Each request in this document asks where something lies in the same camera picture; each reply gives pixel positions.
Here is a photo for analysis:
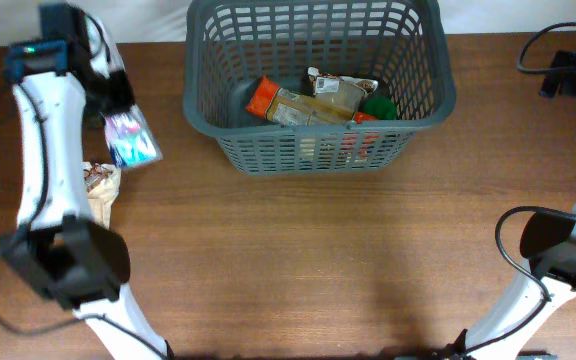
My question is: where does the Kleenex tissue multipack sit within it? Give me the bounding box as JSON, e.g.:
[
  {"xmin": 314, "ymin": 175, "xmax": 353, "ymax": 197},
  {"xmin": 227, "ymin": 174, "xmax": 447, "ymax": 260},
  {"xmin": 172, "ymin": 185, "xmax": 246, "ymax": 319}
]
[{"xmin": 104, "ymin": 105, "xmax": 163, "ymax": 169}]

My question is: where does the small brown paper snack bag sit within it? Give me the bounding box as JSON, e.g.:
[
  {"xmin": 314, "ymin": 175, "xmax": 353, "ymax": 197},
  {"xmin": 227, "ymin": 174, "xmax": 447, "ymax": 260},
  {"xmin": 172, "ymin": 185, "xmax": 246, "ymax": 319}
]
[{"xmin": 82, "ymin": 162, "xmax": 121, "ymax": 228}]

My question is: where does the green lidded jar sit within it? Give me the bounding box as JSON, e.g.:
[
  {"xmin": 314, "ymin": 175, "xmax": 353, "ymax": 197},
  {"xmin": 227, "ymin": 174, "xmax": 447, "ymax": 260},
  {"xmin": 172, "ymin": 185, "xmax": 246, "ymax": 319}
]
[{"xmin": 360, "ymin": 95, "xmax": 399, "ymax": 120}]

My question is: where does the beige brown coffee pouch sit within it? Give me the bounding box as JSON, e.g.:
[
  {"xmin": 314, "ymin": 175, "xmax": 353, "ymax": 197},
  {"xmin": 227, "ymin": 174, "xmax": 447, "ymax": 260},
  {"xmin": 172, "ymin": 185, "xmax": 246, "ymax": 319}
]
[{"xmin": 306, "ymin": 67, "xmax": 379, "ymax": 112}]

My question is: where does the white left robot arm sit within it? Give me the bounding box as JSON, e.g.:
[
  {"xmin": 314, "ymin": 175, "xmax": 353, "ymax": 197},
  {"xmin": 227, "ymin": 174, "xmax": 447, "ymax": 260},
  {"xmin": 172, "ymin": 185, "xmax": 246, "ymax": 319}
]
[{"xmin": 0, "ymin": 2, "xmax": 173, "ymax": 359}]

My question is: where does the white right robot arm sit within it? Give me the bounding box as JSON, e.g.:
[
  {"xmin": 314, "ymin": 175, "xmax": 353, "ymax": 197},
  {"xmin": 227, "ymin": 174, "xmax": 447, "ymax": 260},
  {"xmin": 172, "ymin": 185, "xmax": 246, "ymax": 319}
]
[{"xmin": 440, "ymin": 204, "xmax": 576, "ymax": 359}]

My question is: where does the grey plastic basket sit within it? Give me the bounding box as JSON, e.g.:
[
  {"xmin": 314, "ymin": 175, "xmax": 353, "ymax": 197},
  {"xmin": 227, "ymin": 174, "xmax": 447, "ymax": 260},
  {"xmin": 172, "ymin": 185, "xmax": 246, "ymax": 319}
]
[{"xmin": 183, "ymin": 0, "xmax": 456, "ymax": 175}]

